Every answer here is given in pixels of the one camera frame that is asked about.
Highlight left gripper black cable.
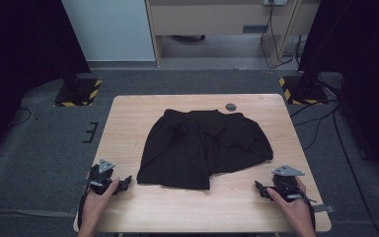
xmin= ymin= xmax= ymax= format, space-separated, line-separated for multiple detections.
xmin=77 ymin=184 xmax=92 ymax=230

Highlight white cabinet panel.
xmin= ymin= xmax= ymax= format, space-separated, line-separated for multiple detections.
xmin=60 ymin=0 xmax=156 ymax=62

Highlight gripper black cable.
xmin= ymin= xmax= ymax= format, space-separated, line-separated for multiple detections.
xmin=295 ymin=186 xmax=318 ymax=231
xmin=77 ymin=184 xmax=92 ymax=230

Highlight black tape floor mark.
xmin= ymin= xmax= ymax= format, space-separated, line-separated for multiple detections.
xmin=82 ymin=121 xmax=100 ymax=144

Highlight black cable hanging from strip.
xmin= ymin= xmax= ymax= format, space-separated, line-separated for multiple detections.
xmin=260 ymin=3 xmax=294 ymax=70

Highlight person's left hand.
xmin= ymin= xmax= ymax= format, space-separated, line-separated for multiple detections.
xmin=82 ymin=177 xmax=121 ymax=229

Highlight long black floor cable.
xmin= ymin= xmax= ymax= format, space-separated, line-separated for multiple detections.
xmin=332 ymin=105 xmax=378 ymax=237

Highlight black stand base striped edge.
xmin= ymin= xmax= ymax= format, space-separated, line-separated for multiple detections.
xmin=53 ymin=73 xmax=103 ymax=108
xmin=278 ymin=70 xmax=330 ymax=106

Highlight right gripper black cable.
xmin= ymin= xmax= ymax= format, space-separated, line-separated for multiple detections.
xmin=295 ymin=186 xmax=318 ymax=231

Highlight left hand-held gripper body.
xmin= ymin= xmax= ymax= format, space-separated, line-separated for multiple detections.
xmin=88 ymin=158 xmax=116 ymax=196

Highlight black curtain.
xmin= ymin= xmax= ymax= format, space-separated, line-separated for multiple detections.
xmin=297 ymin=0 xmax=379 ymax=191
xmin=0 ymin=0 xmax=92 ymax=172

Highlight light wooden desk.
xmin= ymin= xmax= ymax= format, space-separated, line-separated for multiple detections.
xmin=144 ymin=0 xmax=322 ymax=68

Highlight black pants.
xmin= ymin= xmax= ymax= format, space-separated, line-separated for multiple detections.
xmin=136 ymin=109 xmax=274 ymax=191

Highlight person's right hand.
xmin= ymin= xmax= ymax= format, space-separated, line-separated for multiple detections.
xmin=265 ymin=177 xmax=314 ymax=232

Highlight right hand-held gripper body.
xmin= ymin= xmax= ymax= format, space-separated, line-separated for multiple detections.
xmin=270 ymin=164 xmax=306 ymax=202

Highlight thin black floor cable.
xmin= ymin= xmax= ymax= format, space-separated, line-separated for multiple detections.
xmin=7 ymin=107 xmax=34 ymax=128

